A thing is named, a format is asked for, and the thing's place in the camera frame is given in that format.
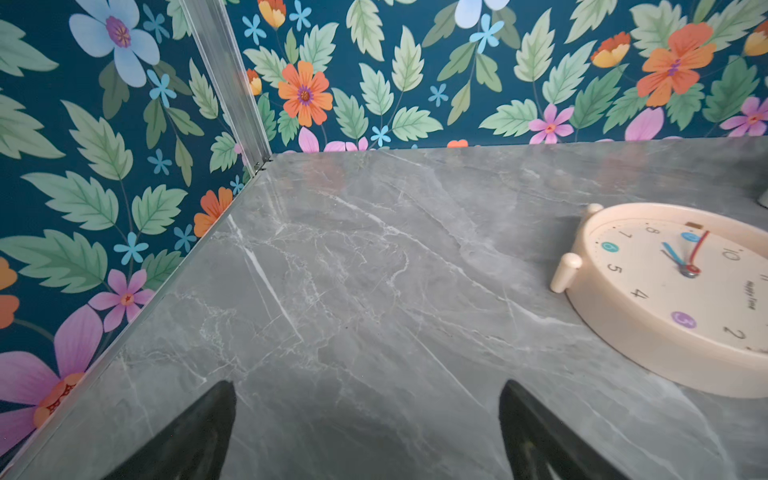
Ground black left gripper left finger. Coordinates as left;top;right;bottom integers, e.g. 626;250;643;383
106;381;237;480

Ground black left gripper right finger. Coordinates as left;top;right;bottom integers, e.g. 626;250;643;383
499;380;626;480

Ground peach round alarm clock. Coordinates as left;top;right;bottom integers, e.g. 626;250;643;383
550;203;767;399

